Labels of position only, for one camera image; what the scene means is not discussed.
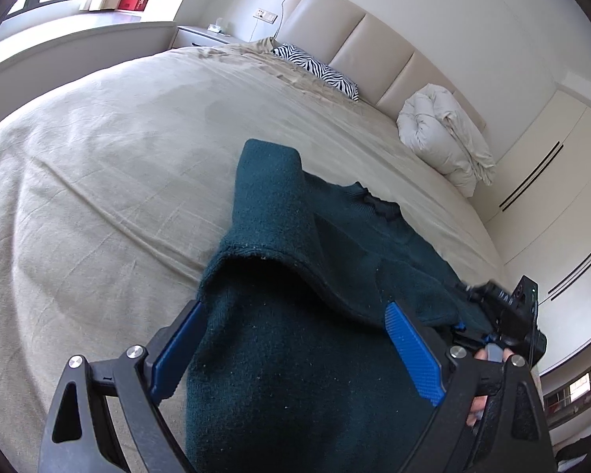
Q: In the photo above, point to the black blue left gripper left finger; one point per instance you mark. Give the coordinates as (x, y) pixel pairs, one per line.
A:
(80, 435)

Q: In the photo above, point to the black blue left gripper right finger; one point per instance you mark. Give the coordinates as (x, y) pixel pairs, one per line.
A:
(487, 416)

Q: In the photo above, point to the dark teal knit sweater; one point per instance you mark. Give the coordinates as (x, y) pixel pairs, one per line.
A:
(296, 372)

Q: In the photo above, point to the white rolled duvet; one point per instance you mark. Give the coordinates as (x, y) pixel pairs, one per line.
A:
(438, 130)

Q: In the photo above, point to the beige bed sheet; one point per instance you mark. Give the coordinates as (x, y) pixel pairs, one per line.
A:
(116, 189)

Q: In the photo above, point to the cream padded headboard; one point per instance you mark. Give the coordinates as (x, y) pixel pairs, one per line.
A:
(385, 66)

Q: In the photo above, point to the zebra print pillow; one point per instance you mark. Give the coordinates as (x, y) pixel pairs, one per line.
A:
(325, 72)

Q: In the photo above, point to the tissue box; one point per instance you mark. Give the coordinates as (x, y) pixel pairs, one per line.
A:
(217, 26)

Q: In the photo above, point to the white nightstand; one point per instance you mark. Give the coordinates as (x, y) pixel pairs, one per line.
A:
(188, 36)

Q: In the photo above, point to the red box on shelf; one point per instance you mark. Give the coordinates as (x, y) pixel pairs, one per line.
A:
(132, 5)

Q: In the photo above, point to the cream wardrobe with black handles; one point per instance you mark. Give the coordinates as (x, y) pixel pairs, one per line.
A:
(538, 215)

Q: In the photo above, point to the wall power outlet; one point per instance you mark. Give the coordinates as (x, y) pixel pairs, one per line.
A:
(265, 16)

